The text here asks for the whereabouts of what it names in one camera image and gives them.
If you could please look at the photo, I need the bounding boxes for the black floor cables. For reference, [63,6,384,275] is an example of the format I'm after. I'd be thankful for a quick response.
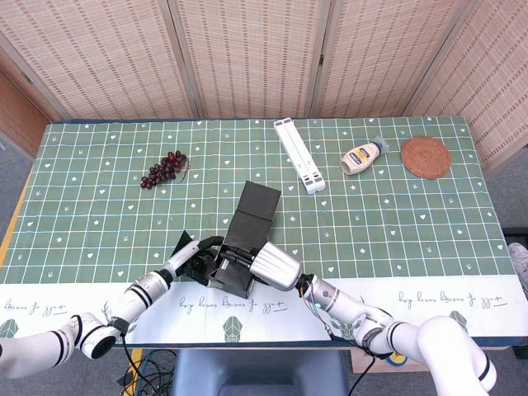
[117,349,178,396]

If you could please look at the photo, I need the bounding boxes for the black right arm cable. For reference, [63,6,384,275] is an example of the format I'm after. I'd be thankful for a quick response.
[324,324,379,396]

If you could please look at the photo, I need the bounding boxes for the black folding cardboard box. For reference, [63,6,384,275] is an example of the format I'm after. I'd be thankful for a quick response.
[171,180,282,300]

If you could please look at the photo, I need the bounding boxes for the round woven brown coaster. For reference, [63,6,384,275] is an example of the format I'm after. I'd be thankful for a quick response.
[400,135,452,181]

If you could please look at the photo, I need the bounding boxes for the bamboo folding screen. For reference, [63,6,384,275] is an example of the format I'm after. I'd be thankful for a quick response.
[0,0,528,174]

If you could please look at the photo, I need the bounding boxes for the orange brown wooden door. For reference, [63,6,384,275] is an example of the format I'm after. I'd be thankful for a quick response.
[0,69,50,160]

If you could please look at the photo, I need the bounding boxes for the grey white shoe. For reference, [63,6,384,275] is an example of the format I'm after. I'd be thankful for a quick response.
[506,242,528,290]

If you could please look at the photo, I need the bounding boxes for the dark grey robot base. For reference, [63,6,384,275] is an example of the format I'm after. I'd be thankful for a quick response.
[171,349,350,396]

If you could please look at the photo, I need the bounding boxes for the green grid tablecloth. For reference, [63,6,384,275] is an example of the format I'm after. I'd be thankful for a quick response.
[0,115,521,347]

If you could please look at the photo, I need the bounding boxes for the mayonnaise squeeze bottle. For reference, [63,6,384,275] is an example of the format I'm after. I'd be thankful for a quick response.
[339,135,389,177]

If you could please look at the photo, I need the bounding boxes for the white folding stand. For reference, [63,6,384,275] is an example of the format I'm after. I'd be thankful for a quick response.
[273,117,326,196]

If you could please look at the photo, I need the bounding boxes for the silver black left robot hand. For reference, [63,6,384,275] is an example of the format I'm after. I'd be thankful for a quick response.
[164,235,226,288]

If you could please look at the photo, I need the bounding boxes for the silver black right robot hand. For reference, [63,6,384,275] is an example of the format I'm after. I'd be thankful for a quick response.
[220,241,304,292]

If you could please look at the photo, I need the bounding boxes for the dark red grape bunch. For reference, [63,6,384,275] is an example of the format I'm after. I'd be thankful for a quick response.
[139,149,191,191]

